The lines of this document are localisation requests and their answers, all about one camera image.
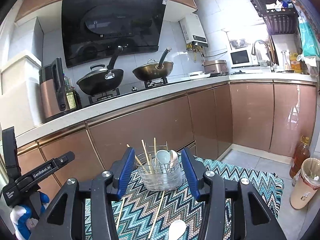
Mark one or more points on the black dish rack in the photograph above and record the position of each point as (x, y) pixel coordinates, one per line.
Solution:
(279, 16)

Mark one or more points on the gas stove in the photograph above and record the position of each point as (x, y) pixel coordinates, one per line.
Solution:
(132, 88)

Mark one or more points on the beige trash bin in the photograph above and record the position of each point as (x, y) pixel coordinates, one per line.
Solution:
(306, 185)

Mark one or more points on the yellow detergent bottle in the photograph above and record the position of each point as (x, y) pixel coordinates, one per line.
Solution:
(295, 64)

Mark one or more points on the white refrigerator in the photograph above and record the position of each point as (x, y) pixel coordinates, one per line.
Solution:
(21, 104)

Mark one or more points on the beige ceramic spoon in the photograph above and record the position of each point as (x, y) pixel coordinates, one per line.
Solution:
(173, 158)

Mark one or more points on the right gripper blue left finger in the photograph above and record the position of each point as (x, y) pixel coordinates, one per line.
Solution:
(121, 170)

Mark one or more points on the cooking oil bottle on floor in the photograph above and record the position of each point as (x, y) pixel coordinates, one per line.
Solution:
(302, 152)

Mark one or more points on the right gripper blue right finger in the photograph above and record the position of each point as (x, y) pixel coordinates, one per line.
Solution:
(194, 171)

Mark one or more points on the white ceramic spoon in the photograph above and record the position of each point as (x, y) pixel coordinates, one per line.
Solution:
(163, 157)
(176, 229)

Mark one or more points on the black range hood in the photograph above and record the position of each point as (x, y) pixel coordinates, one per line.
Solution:
(94, 29)

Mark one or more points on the black wok with lid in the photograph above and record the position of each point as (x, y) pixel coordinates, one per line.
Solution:
(102, 78)

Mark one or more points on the chevron patterned table mat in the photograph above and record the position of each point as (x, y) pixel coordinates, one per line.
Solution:
(141, 204)

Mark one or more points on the copper black thermos kettle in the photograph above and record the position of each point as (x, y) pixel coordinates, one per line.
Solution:
(53, 90)

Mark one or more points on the teal hanging bag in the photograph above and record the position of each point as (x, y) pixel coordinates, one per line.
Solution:
(309, 44)

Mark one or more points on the dark sauce bottle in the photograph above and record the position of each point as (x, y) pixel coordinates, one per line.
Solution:
(73, 97)

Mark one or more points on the blue gloved left hand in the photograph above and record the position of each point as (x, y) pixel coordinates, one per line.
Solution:
(21, 215)

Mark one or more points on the copper rice cooker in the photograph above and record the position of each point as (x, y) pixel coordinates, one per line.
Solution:
(216, 67)

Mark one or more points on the white water heater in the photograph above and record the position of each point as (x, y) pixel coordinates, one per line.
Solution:
(193, 31)

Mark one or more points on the white microwave oven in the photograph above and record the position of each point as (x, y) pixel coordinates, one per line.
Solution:
(243, 58)

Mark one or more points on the bronze wok with lid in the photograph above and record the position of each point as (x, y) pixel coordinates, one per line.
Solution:
(156, 69)

